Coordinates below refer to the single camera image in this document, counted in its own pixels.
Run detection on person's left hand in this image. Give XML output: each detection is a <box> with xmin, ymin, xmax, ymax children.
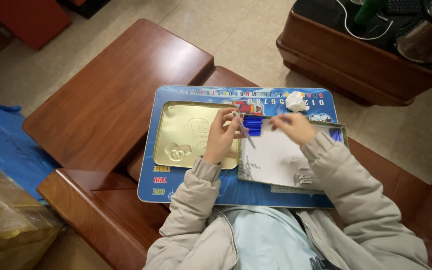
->
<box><xmin>203</xmin><ymin>107</ymin><xmax>247</xmax><ymax>165</ymax></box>

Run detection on person's right hand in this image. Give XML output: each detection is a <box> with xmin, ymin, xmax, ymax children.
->
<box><xmin>268</xmin><ymin>112</ymin><xmax>318</xmax><ymax>147</ymax></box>

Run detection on thin silver stick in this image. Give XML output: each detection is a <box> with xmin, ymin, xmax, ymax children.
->
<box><xmin>232</xmin><ymin>110</ymin><xmax>257</xmax><ymax>150</ymax></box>

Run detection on pile of blue sticks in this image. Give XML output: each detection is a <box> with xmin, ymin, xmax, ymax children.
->
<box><xmin>242</xmin><ymin>115</ymin><xmax>266</xmax><ymax>137</ymax></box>

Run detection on crumpled white tissue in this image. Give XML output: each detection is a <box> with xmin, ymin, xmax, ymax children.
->
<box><xmin>285</xmin><ymin>91</ymin><xmax>311</xmax><ymax>113</ymax></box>

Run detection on shallow white-lined cardboard box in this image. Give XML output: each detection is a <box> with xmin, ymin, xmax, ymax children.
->
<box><xmin>237</xmin><ymin>114</ymin><xmax>349</xmax><ymax>194</ymax></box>

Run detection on small bundle of blue sticks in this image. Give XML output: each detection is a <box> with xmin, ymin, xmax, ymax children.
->
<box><xmin>328</xmin><ymin>127</ymin><xmax>344</xmax><ymax>143</ymax></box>

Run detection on grey paper pieces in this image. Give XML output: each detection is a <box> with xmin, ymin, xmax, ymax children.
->
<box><xmin>292</xmin><ymin>155</ymin><xmax>322</xmax><ymax>187</ymax></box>

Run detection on dark brown coffee table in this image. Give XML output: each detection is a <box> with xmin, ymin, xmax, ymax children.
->
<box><xmin>275</xmin><ymin>0</ymin><xmax>432</xmax><ymax>107</ymax></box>

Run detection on gold metal tin tray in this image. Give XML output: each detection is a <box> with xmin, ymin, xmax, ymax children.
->
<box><xmin>152</xmin><ymin>100</ymin><xmax>241</xmax><ymax>170</ymax></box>

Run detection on blue printed lap board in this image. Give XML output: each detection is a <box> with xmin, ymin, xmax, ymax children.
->
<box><xmin>137</xmin><ymin>85</ymin><xmax>339</xmax><ymax>209</ymax></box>

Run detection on light blue shirt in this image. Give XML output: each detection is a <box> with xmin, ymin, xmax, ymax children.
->
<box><xmin>220</xmin><ymin>205</ymin><xmax>319</xmax><ymax>270</ymax></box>

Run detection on green bottle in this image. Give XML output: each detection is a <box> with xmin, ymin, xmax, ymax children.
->
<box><xmin>353</xmin><ymin>0</ymin><xmax>388</xmax><ymax>26</ymax></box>

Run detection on beige padded jacket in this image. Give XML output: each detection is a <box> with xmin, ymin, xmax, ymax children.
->
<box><xmin>143</xmin><ymin>131</ymin><xmax>432</xmax><ymax>270</ymax></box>

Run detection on steel kettle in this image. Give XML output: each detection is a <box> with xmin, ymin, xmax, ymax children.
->
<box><xmin>395</xmin><ymin>0</ymin><xmax>432</xmax><ymax>74</ymax></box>

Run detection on brown wooden side table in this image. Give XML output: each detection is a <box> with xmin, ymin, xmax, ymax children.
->
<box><xmin>22</xmin><ymin>18</ymin><xmax>215</xmax><ymax>174</ymax></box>

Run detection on black remote control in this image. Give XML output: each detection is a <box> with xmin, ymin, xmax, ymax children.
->
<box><xmin>384</xmin><ymin>0</ymin><xmax>423</xmax><ymax>16</ymax></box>

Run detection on brown wooden leather sofa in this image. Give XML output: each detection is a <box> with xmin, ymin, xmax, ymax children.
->
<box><xmin>37</xmin><ymin>65</ymin><xmax>432</xmax><ymax>270</ymax></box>

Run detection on red wooden furniture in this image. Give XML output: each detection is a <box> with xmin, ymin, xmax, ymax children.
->
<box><xmin>0</xmin><ymin>0</ymin><xmax>73</xmax><ymax>51</ymax></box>

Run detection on blue plastic bag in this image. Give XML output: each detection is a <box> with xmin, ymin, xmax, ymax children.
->
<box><xmin>0</xmin><ymin>102</ymin><xmax>62</xmax><ymax>202</ymax></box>

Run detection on gold box in plastic wrap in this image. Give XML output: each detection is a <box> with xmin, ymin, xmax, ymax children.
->
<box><xmin>0</xmin><ymin>149</ymin><xmax>65</xmax><ymax>270</ymax></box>

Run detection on white cable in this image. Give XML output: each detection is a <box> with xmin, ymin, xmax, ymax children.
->
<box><xmin>335</xmin><ymin>0</ymin><xmax>394</xmax><ymax>41</ymax></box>

